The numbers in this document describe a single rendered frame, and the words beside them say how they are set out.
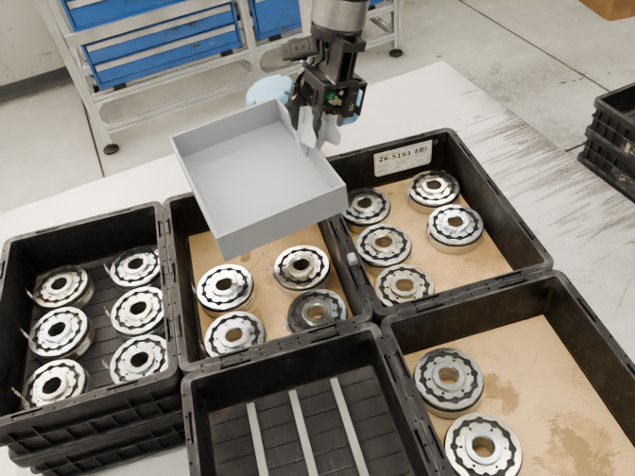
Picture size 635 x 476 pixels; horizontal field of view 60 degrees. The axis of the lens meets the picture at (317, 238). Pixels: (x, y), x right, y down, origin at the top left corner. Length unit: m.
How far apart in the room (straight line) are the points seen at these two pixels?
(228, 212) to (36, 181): 2.23
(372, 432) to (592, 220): 0.74
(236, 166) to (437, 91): 0.91
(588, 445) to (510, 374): 0.14
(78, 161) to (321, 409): 2.36
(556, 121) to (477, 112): 1.27
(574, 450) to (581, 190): 0.71
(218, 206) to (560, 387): 0.59
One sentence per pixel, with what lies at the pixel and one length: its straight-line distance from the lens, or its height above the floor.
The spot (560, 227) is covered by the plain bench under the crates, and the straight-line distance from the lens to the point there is 1.32.
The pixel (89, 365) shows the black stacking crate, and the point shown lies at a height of 0.83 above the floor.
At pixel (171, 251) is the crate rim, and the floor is 0.93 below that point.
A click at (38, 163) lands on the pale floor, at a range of 3.15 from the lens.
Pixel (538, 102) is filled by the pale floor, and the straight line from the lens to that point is 2.98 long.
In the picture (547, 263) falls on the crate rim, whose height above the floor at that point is 0.93.
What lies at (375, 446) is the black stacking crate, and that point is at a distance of 0.85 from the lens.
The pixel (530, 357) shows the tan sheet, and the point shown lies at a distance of 0.94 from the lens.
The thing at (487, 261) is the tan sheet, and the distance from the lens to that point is 1.05.
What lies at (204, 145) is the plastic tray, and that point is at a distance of 1.00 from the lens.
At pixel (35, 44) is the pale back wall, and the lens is 3.69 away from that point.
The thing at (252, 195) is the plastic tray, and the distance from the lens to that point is 0.88.
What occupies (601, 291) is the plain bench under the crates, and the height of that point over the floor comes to 0.70.
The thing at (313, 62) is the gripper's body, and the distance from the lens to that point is 0.84.
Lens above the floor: 1.62
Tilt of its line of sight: 47 degrees down
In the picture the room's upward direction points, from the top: 9 degrees counter-clockwise
